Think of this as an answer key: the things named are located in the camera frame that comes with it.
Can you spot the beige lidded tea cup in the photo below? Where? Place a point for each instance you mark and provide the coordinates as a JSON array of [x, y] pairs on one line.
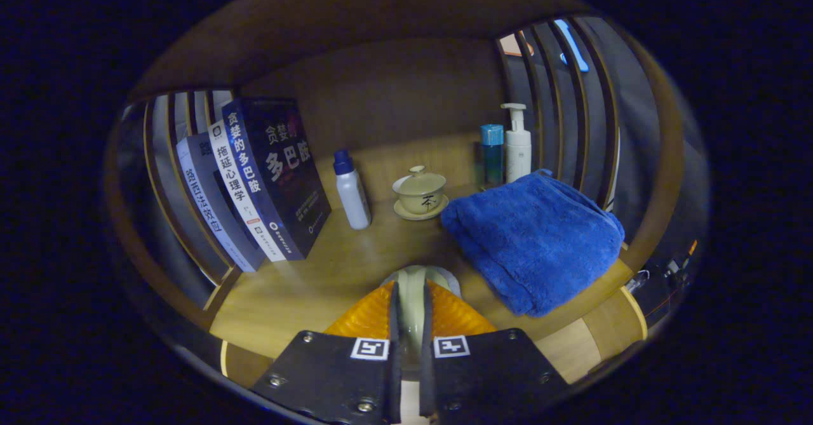
[[420, 193]]

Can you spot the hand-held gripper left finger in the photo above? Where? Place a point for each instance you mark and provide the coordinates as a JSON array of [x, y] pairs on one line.
[[394, 374]]

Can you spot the blue folded towel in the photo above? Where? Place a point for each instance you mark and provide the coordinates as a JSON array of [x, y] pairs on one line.
[[540, 241]]

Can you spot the white pump bottle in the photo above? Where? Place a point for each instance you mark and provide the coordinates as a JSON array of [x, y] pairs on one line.
[[517, 152]]

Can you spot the white spine book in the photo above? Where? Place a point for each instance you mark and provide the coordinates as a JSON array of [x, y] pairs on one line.
[[244, 199]]

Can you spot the teal bottle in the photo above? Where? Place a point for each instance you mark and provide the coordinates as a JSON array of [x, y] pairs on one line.
[[491, 158]]

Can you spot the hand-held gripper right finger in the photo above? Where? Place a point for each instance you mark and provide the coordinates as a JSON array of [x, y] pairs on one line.
[[427, 374]]

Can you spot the dark blue book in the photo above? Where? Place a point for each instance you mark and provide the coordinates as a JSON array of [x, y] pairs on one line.
[[286, 171]]

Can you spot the orange tipped tool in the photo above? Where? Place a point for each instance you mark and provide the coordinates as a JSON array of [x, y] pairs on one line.
[[683, 260]]

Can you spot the light blue book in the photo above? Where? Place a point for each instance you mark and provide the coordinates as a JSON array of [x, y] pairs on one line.
[[213, 215]]

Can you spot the wooden countertop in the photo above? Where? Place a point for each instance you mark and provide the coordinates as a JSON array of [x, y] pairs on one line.
[[317, 272]]

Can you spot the white bottle blue cap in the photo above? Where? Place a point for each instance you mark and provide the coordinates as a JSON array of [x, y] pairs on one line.
[[354, 196]]

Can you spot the wooden cabinet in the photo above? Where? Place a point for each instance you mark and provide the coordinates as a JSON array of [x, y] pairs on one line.
[[394, 88]]

